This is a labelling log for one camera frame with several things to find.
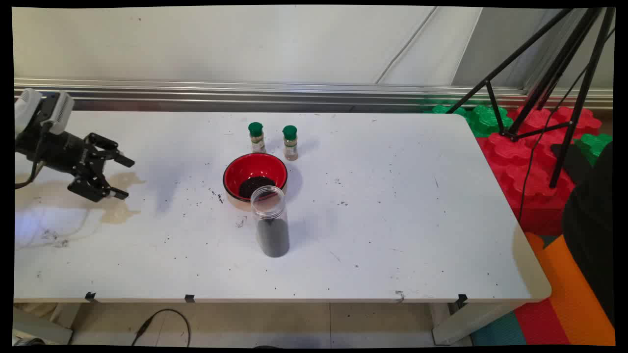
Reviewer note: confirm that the red foam blocks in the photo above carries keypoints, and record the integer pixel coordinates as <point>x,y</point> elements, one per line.
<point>535,196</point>

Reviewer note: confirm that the red foam floor mat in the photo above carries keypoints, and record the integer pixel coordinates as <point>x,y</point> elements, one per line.
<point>539,323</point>

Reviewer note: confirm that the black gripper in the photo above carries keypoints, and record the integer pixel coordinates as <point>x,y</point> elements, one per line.
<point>59,149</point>

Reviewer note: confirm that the spice bottle green cap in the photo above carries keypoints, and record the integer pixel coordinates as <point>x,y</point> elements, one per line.
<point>256,130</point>
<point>290,132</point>

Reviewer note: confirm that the green foam block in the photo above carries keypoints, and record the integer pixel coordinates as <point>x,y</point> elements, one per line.
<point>593,144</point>

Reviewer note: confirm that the black seed pile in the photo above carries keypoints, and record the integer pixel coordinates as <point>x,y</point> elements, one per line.
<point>250,186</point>

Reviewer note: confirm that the orange foam floor mat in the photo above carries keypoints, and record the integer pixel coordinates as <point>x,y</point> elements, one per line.
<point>579,304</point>

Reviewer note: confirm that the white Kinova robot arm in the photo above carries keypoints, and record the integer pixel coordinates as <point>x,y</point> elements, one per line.
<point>27,110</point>

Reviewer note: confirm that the black tripod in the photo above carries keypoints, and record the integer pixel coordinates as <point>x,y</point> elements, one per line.
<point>580,98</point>

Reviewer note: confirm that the white table leg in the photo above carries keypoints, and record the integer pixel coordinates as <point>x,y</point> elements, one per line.
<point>456,328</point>

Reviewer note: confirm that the aluminium wall rail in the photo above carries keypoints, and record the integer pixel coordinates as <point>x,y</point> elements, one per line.
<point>196,90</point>

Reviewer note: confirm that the grey table leg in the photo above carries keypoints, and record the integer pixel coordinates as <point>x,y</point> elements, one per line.
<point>22,321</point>

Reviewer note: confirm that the red and green foam mat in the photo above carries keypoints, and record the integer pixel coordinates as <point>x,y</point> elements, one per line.
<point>485,120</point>

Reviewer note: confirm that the clear plastic jar black seeds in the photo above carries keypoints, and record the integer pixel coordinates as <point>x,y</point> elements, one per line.
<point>272,235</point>

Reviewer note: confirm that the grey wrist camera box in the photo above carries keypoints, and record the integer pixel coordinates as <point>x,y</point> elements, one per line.
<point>61,113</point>

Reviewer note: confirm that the red bowl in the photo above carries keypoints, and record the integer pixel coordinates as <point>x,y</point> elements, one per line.
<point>245,166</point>

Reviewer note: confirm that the teal foam floor mat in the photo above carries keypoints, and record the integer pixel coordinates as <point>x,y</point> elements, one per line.
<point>500,333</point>

